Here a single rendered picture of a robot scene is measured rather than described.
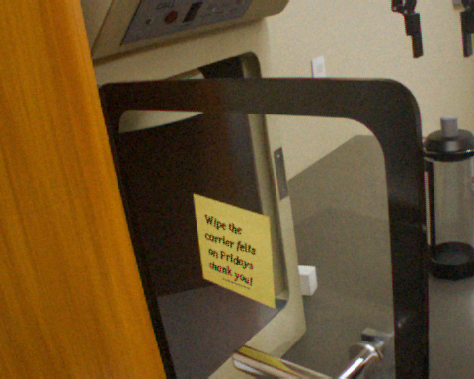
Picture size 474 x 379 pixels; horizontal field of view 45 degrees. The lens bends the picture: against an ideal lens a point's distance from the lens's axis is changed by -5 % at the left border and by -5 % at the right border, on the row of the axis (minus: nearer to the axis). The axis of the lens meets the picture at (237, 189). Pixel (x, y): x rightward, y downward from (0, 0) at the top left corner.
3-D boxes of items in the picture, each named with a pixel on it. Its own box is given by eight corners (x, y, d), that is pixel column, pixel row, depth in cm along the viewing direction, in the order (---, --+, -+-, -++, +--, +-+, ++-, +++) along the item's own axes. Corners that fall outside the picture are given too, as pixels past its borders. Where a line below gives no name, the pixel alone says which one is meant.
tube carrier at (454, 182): (414, 270, 99) (408, 151, 92) (434, 244, 107) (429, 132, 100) (474, 279, 92) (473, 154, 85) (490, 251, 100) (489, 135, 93)
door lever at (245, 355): (277, 341, 45) (274, 313, 45) (382, 377, 39) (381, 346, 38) (230, 377, 42) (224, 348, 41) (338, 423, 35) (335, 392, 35)
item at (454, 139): (415, 163, 93) (413, 122, 90) (433, 146, 99) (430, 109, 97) (470, 166, 87) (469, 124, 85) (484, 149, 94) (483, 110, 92)
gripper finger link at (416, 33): (413, 14, 87) (408, 14, 87) (417, 58, 89) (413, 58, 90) (419, 12, 89) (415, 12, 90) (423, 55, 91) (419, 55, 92)
